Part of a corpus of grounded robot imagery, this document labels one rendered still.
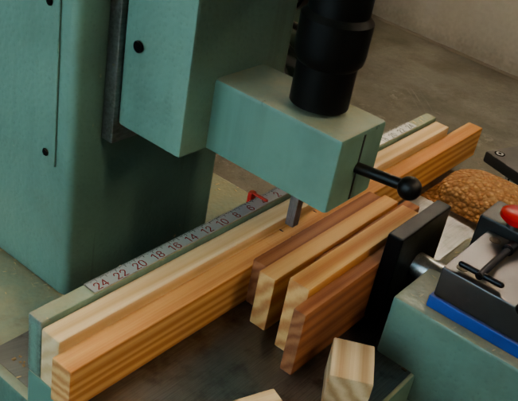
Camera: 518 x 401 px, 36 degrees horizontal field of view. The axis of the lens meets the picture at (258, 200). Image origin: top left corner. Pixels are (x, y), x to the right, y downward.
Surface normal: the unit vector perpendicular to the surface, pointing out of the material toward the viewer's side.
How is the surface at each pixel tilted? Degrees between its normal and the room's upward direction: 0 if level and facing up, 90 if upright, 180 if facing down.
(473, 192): 41
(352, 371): 0
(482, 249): 0
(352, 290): 90
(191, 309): 90
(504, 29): 90
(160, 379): 0
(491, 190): 21
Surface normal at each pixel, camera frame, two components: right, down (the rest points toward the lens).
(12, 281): 0.16, -0.84
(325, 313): 0.76, 0.44
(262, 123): -0.63, 0.32
